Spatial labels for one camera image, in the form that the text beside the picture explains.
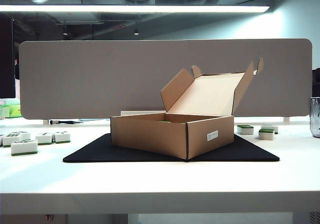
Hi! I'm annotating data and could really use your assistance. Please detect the brown cardboard paper box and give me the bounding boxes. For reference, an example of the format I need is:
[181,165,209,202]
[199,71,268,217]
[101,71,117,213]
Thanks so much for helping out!
[110,57,264,160]

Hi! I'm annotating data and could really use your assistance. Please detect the grey felt desk divider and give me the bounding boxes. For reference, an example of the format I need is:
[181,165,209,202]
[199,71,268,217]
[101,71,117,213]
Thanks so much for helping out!
[18,38,314,121]

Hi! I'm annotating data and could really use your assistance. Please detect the light blue flat sheet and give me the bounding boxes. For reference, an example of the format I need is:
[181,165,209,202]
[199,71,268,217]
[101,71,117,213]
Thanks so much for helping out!
[79,118,111,123]

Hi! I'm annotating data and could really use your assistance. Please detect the black rectangular mat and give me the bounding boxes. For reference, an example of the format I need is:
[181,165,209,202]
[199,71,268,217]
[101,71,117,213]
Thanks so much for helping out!
[62,133,281,163]

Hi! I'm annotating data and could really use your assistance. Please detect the black screwdriver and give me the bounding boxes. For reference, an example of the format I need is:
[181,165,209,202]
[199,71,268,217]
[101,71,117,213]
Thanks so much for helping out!
[49,119,84,125]

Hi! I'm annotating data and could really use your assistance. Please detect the bright green packet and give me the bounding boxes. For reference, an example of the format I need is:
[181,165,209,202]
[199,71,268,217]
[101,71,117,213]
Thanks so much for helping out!
[9,104,22,118]

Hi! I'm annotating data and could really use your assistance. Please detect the green white carton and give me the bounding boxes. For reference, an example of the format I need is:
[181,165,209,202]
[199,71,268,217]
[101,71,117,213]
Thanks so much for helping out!
[0,105,11,119]

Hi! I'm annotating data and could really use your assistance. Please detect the clear drinking glass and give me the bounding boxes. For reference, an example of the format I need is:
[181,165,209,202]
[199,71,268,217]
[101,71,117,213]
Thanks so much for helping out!
[309,97,320,138]

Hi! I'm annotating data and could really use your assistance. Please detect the black background object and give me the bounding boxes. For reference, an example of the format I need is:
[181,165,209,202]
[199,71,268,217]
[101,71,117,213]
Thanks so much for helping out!
[312,67,320,98]

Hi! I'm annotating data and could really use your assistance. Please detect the dark computer monitor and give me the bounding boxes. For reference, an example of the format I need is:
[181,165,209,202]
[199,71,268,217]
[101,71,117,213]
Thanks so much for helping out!
[0,12,17,99]

